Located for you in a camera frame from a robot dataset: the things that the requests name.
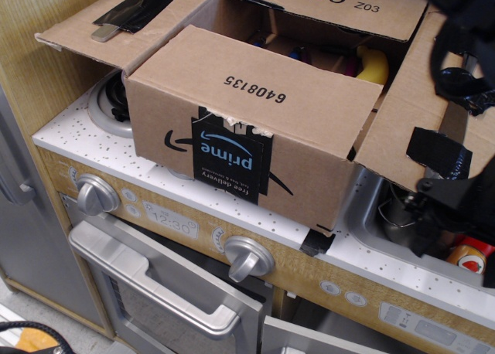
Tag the silver right stove knob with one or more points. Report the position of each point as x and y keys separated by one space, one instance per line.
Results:
x=247 y=258

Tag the wooden toy kitchen cabinet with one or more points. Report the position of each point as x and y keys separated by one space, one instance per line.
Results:
x=430 y=312

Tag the silver lower right door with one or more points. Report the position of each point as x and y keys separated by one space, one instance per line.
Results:
x=280 y=336

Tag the steel pot in sink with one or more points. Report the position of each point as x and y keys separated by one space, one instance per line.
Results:
x=398 y=223

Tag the large cardboard Amazon box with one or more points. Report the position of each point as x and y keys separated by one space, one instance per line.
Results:
x=260 y=97

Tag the silver left stove knob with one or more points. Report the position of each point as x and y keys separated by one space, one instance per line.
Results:
x=95 y=195

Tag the red ketchup bottle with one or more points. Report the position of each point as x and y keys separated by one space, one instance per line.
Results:
x=470 y=254

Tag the silver oven door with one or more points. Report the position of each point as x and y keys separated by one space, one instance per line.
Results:
x=160 y=301

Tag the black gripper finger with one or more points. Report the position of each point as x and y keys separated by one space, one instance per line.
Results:
x=428 y=235

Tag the grey toy fridge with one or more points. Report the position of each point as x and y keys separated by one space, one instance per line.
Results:
x=35 y=253

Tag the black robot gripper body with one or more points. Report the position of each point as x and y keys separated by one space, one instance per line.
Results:
x=461 y=206

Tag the grey stove burner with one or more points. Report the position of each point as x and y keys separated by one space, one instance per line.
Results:
x=107 y=105

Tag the silver sink basin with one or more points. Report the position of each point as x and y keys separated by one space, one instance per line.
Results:
x=364 y=223

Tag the yellow toy banana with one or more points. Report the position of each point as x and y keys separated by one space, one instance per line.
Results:
x=375 y=66

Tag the silver stove knob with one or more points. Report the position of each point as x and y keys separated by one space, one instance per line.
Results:
x=95 y=195
x=247 y=258

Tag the orange object on floor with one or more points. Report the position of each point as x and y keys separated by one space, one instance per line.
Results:
x=32 y=340

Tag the black tape piece on counter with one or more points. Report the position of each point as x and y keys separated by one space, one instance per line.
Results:
x=316 y=243

